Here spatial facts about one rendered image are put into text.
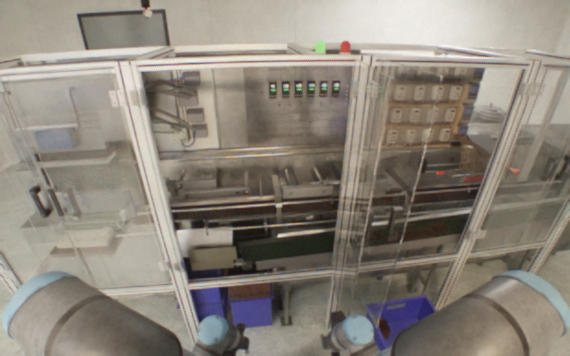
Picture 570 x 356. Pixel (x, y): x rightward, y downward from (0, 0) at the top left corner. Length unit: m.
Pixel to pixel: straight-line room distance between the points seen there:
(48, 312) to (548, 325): 0.69
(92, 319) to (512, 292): 0.58
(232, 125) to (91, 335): 1.52
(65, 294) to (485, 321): 0.58
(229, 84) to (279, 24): 2.81
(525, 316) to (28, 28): 5.40
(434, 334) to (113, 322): 0.44
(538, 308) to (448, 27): 5.11
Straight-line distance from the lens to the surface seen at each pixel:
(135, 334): 0.47
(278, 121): 1.82
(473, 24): 5.72
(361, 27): 4.77
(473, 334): 0.47
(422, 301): 2.06
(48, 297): 0.53
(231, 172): 1.87
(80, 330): 0.47
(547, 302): 0.56
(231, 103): 1.78
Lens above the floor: 1.89
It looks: 29 degrees down
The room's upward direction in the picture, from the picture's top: straight up
